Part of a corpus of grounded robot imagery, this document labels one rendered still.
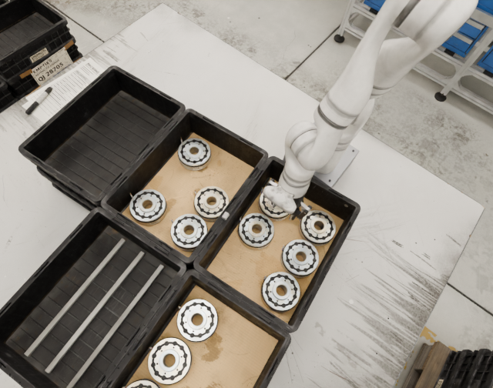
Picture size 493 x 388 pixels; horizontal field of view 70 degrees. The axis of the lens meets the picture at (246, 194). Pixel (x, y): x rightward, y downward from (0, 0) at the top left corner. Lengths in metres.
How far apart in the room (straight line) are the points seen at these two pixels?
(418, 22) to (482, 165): 2.11
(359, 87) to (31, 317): 0.93
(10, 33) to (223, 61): 1.14
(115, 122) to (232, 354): 0.81
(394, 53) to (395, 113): 1.89
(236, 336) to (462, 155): 2.01
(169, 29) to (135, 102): 0.54
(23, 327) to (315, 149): 0.83
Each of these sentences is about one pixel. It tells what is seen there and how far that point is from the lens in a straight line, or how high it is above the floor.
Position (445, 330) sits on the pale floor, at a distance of 2.13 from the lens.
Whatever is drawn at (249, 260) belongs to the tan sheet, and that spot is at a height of 0.83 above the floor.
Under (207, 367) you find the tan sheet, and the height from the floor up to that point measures 0.83.
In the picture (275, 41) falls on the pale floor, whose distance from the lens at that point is 2.78.
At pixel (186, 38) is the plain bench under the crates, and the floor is 0.70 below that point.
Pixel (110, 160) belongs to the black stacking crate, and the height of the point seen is 0.83.
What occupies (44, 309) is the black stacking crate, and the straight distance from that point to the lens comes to 1.08.
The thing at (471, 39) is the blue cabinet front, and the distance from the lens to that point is 2.59.
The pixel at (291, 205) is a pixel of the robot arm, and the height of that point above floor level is 1.04.
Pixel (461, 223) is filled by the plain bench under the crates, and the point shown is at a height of 0.70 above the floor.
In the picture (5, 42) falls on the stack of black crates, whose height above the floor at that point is 0.49.
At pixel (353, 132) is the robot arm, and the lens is 1.02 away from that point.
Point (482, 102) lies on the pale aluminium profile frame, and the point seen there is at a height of 0.14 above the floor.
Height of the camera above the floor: 1.80
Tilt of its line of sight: 64 degrees down
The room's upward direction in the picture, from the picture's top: 9 degrees clockwise
